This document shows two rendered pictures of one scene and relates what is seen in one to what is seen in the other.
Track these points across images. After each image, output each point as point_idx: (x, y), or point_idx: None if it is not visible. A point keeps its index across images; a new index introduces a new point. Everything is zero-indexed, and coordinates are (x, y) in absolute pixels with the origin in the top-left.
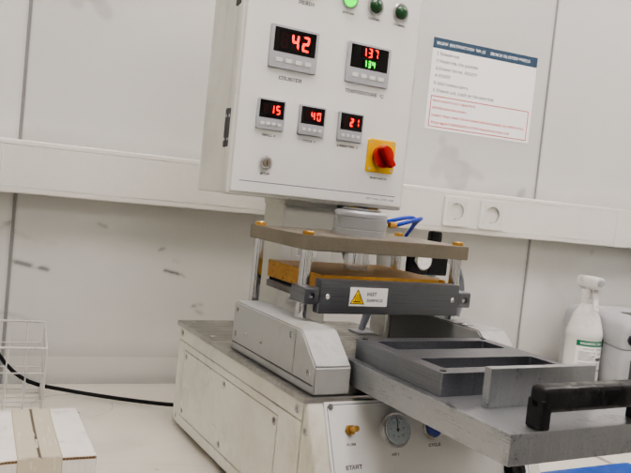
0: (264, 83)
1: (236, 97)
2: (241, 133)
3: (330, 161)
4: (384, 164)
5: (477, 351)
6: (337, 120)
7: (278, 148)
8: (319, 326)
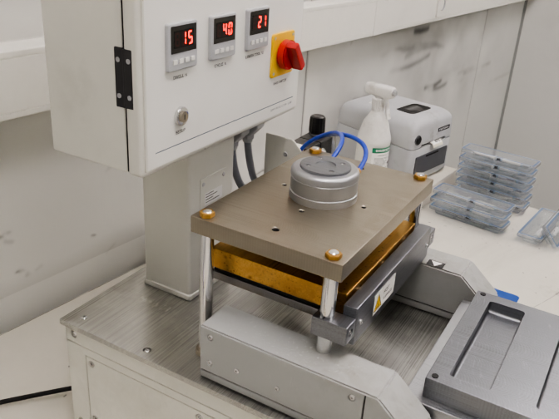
0: (170, 1)
1: (138, 33)
2: (152, 87)
3: (240, 81)
4: (290, 66)
5: (528, 342)
6: (244, 23)
7: (191, 90)
8: (372, 369)
